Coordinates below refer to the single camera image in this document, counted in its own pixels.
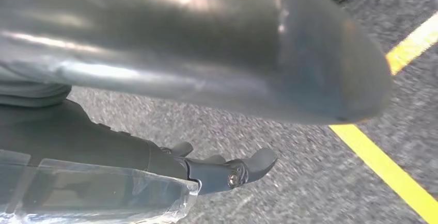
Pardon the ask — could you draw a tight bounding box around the clear plastic film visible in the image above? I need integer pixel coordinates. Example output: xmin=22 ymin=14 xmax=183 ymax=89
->
xmin=0 ymin=149 xmax=200 ymax=224

